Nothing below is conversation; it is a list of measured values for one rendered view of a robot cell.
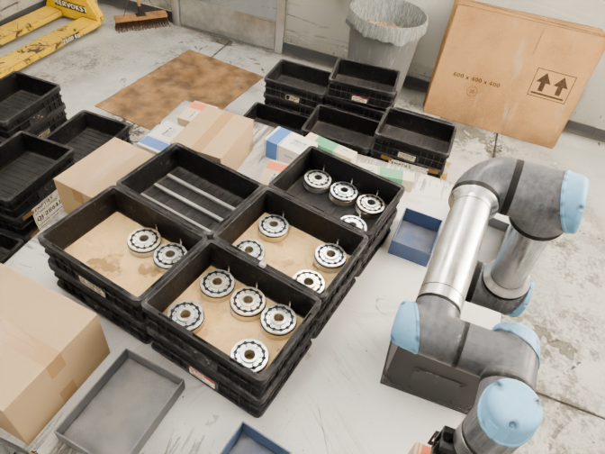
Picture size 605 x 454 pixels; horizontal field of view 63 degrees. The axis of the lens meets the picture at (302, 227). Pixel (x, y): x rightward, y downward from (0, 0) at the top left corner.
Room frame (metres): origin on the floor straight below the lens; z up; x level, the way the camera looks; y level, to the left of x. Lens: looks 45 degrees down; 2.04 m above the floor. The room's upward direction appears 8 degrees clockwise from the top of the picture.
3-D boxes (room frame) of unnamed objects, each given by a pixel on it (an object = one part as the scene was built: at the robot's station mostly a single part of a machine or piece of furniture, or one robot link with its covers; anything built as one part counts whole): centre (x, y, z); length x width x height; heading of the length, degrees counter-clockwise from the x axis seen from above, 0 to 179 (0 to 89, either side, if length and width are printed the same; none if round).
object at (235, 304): (0.84, 0.13, 0.86); 0.10 x 0.10 x 0.01
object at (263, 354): (0.66, 0.09, 0.86); 0.10 x 0.10 x 0.01
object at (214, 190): (1.22, 0.39, 0.87); 0.40 x 0.30 x 0.11; 65
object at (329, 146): (1.79, -0.07, 0.73); 0.24 x 0.06 x 0.06; 65
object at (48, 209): (1.51, 1.12, 0.41); 0.31 x 0.02 x 0.16; 165
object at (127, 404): (0.53, 0.40, 0.73); 0.27 x 0.20 x 0.05; 160
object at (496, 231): (1.37, -0.67, 0.73); 0.27 x 0.20 x 0.05; 157
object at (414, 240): (1.33, -0.43, 0.74); 0.20 x 0.15 x 0.07; 162
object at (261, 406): (0.78, 0.16, 0.76); 0.40 x 0.30 x 0.12; 65
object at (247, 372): (0.78, 0.16, 0.92); 0.40 x 0.30 x 0.02; 65
